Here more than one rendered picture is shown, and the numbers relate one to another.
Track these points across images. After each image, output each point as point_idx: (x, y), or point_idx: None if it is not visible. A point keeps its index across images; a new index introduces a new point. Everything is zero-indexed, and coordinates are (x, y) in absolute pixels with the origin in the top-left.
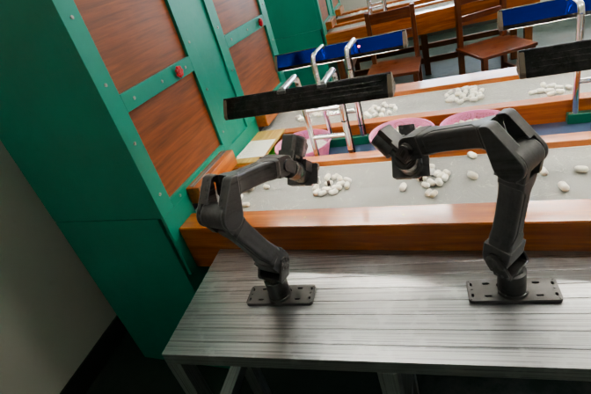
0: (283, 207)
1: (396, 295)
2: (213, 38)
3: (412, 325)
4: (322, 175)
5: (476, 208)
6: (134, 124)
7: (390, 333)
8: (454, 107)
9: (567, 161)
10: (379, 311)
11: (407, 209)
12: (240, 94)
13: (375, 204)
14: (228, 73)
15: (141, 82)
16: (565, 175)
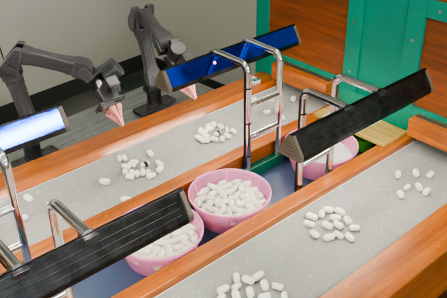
0: (223, 112)
1: (93, 133)
2: None
3: (71, 128)
4: (240, 138)
5: (74, 154)
6: None
7: (79, 122)
8: (235, 269)
9: (38, 228)
10: (94, 124)
11: (120, 137)
12: (408, 72)
13: (155, 140)
14: (404, 38)
15: None
16: (32, 213)
